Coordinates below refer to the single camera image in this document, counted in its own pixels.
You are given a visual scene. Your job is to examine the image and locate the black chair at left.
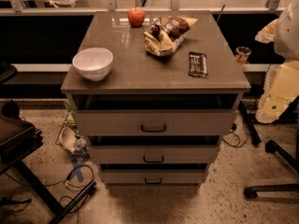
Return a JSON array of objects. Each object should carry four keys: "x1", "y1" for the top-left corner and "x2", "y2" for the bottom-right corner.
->
[{"x1": 0, "y1": 61, "x2": 97, "y2": 224}]

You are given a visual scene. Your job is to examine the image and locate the black snack bar wrapper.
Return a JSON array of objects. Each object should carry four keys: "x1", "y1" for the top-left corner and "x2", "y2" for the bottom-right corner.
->
[{"x1": 189, "y1": 51, "x2": 207, "y2": 78}]

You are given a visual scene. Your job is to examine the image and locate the grey drawer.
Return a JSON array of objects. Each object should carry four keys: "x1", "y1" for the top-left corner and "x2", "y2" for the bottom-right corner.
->
[
  {"x1": 71, "y1": 94, "x2": 240, "y2": 137},
  {"x1": 99, "y1": 163, "x2": 208, "y2": 186},
  {"x1": 88, "y1": 136, "x2": 219, "y2": 164}
]

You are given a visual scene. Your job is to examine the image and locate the black floor cable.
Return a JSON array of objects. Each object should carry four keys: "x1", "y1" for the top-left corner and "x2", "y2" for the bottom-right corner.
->
[{"x1": 43, "y1": 163, "x2": 95, "y2": 224}]

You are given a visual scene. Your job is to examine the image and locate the black table leg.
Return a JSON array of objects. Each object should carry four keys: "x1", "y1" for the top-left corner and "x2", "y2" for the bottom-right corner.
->
[{"x1": 238, "y1": 101, "x2": 262, "y2": 147}]

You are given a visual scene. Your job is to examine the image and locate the black office chair base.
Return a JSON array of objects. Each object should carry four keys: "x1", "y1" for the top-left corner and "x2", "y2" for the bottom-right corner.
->
[{"x1": 243, "y1": 139, "x2": 299, "y2": 200}]

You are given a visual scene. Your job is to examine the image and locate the grey drawer cabinet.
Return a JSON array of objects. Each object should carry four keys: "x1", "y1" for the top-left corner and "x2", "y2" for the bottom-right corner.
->
[{"x1": 60, "y1": 10, "x2": 252, "y2": 189}]

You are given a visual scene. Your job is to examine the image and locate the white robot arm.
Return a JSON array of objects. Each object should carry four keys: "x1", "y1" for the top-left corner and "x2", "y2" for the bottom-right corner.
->
[{"x1": 255, "y1": 0, "x2": 299, "y2": 123}]

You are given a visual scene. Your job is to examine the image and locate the clear plastic cup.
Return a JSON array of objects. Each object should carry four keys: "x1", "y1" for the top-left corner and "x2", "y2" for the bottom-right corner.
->
[{"x1": 235, "y1": 47, "x2": 251, "y2": 66}]

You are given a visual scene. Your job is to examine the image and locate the white bowl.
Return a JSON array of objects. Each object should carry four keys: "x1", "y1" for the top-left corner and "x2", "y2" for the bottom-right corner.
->
[{"x1": 72, "y1": 48, "x2": 113, "y2": 81}]

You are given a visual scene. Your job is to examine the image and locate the brown chip bag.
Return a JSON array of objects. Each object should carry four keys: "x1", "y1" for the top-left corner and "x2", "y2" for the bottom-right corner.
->
[{"x1": 144, "y1": 16, "x2": 198, "y2": 57}]

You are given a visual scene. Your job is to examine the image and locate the red apple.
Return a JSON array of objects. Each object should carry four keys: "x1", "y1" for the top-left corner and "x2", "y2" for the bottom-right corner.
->
[{"x1": 127, "y1": 7, "x2": 145, "y2": 27}]

